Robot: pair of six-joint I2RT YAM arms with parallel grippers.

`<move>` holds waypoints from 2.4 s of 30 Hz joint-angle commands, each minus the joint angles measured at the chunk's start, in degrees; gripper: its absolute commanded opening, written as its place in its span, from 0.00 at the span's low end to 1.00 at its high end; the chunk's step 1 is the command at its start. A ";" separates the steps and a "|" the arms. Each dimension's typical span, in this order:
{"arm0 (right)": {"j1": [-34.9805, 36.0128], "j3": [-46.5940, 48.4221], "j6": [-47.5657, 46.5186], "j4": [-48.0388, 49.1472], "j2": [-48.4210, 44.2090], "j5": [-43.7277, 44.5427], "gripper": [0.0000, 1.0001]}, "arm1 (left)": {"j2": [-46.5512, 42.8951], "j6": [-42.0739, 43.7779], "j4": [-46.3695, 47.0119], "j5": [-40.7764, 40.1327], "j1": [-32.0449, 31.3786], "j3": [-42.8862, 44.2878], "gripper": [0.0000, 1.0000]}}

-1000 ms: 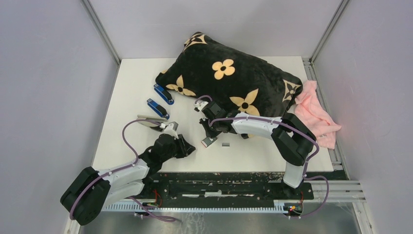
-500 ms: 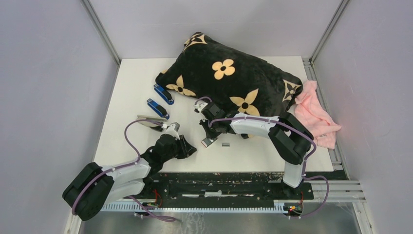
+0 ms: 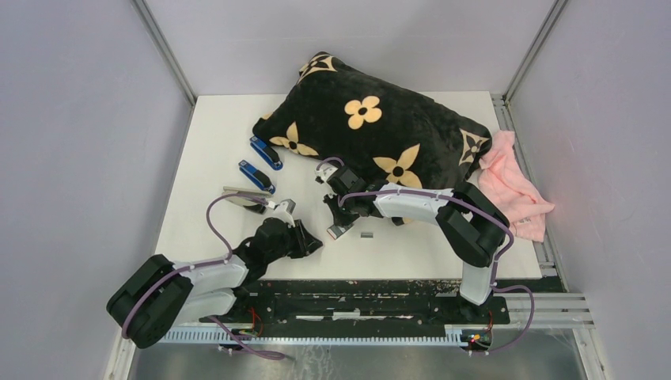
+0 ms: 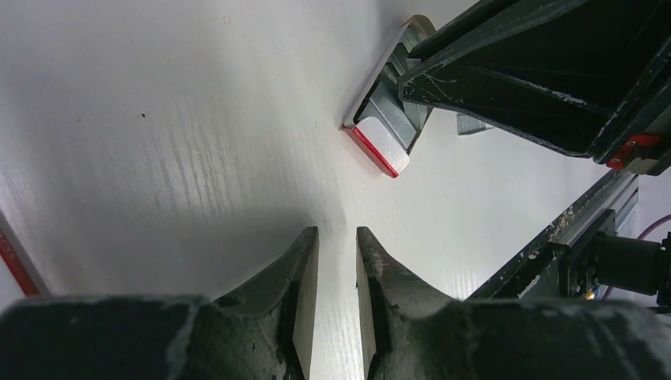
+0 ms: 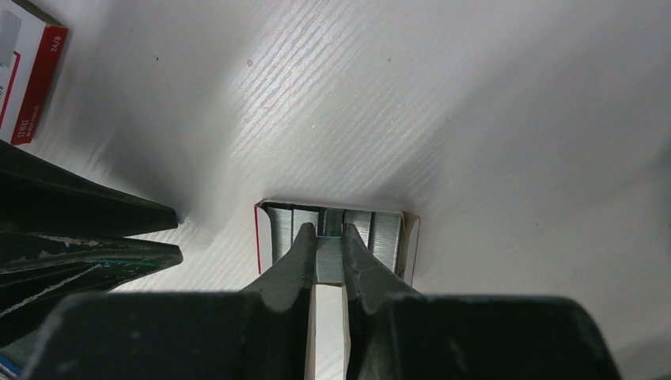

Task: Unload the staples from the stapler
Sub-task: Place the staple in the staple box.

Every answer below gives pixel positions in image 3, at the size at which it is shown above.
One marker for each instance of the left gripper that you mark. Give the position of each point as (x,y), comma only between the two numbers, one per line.
(305,242)

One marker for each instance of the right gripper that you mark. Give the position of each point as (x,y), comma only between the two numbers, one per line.
(339,219)

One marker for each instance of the box of staples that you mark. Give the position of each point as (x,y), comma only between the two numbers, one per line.
(336,231)

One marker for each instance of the grey beige stapler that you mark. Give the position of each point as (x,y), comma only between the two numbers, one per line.
(247,198)

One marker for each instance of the blue stapler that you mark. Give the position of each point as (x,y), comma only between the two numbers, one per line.
(267,153)
(257,177)

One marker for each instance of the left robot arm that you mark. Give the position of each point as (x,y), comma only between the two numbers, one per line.
(163,294)

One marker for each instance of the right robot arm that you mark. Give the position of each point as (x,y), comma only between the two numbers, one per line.
(477,231)

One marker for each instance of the black pillow with beige flowers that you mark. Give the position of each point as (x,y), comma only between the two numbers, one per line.
(380,130)

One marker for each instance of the pink cloth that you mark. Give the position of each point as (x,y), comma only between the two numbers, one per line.
(506,186)

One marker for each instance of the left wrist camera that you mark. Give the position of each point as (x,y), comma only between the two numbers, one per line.
(282,210)

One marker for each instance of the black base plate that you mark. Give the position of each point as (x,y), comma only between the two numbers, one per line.
(382,308)

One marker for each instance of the white cable duct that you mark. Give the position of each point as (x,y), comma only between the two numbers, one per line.
(213,334)

